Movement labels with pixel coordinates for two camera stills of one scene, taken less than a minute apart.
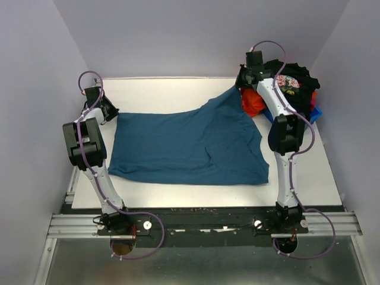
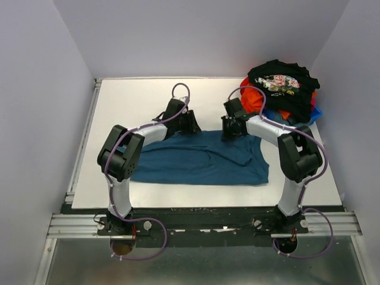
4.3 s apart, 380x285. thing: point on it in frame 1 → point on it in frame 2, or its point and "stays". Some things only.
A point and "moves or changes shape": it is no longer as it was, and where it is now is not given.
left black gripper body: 111,110 → 186,123
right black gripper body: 241,80 → 228,132
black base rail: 195,226 stays
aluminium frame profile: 62,225 stays
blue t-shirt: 217,142 moves or changes shape
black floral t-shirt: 295,85 stays
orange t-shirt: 252,103 stays
